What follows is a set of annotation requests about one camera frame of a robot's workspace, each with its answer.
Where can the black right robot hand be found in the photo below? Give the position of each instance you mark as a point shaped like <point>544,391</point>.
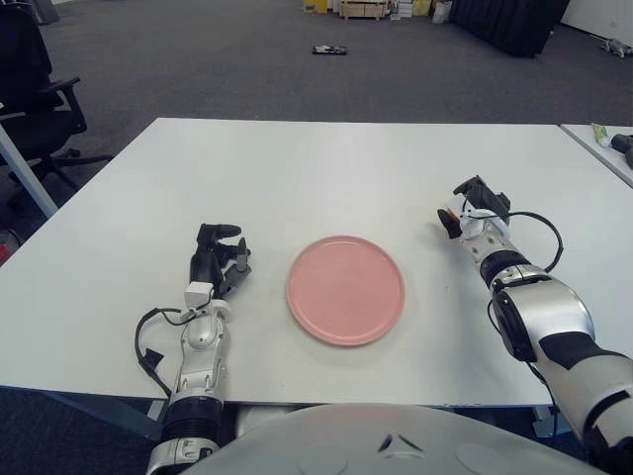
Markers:
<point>487,200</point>

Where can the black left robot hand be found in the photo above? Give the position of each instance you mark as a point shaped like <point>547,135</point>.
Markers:
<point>203,264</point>

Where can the red yellow apple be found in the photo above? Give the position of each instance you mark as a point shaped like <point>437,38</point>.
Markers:
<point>450,212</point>

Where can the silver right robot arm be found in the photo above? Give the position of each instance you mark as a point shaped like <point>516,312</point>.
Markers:
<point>539,312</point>

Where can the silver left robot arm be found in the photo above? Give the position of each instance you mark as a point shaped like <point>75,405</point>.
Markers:
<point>198,356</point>

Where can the pink round plate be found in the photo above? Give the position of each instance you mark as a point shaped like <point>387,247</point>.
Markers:
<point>345,291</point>

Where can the green white tube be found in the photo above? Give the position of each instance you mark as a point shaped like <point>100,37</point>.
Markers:
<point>599,133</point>

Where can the black handheld controller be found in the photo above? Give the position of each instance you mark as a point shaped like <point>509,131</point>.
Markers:
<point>624,141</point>
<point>629,157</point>

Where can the black cabinet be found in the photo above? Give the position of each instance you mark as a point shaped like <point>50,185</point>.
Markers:
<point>509,25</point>

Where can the white plastic bag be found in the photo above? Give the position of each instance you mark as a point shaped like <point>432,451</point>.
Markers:
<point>440,12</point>

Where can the grey blue table leg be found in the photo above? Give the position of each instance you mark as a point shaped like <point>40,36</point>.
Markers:
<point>25,178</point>

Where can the small red item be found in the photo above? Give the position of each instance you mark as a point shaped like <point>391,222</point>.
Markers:
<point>4,250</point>

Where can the grey robot dog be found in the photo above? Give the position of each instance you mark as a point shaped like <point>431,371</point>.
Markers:
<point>617,47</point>

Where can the pale yellow box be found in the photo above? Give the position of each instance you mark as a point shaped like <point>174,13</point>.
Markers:
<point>420,7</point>

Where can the white cardboard boxes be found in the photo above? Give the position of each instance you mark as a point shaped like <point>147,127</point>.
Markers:
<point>400,9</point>

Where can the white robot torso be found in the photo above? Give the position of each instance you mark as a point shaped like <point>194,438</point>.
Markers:
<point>321,445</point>

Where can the flat black tray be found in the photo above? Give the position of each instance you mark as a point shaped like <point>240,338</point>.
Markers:
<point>329,49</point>

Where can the wooden crate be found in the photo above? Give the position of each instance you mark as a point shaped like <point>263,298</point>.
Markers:
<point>361,9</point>

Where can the black office chair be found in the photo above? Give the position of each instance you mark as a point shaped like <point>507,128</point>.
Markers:
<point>25,74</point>

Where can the grey bin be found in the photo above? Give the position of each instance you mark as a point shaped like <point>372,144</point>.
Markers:
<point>47,11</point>

